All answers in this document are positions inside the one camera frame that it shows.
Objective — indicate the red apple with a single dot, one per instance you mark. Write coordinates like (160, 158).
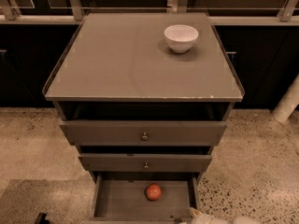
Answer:
(153, 192)

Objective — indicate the white ceramic bowl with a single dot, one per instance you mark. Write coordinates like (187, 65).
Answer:
(180, 38)

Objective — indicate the grey drawer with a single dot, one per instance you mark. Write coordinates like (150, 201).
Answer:
(120, 198)
(135, 162)
(128, 133)

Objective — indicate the white cylindrical post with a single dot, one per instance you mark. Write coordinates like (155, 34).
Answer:
(288, 102)

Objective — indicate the grey top drawer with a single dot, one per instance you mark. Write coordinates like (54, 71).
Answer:
(128, 133)

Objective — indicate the metal railing frame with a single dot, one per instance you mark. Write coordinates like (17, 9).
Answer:
(220, 12)

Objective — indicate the brass top drawer knob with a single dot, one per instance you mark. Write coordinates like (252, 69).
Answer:
(144, 137)

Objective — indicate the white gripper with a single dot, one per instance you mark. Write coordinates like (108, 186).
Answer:
(209, 218)

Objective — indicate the grey bottom drawer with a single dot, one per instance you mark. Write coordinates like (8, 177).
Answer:
(120, 198)

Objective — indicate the grey middle drawer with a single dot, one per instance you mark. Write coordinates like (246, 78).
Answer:
(135, 162)

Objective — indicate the black object on floor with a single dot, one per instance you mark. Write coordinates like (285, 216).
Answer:
(41, 219)

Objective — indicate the grey drawer cabinet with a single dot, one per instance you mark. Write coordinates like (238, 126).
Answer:
(119, 67)

